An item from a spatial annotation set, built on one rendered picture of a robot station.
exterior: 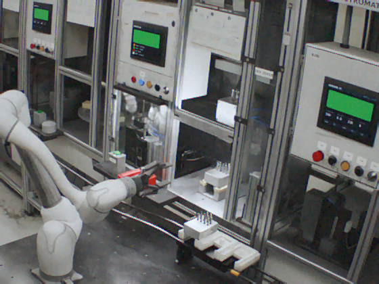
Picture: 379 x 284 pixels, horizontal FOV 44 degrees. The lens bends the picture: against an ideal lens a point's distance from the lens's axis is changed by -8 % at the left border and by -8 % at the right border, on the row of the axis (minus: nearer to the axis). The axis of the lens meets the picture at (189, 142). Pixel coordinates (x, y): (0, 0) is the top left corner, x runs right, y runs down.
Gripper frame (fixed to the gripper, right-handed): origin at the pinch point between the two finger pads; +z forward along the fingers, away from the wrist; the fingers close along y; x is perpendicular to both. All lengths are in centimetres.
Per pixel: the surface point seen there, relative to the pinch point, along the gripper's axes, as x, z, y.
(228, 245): -33.0, 9.2, -24.5
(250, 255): -46, 9, -24
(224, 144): -0.1, 39.4, 5.7
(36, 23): 151, 18, 46
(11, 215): 181, 8, -112
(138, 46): 44, 18, 48
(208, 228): -22.3, 7.4, -20.3
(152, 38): 34, 18, 54
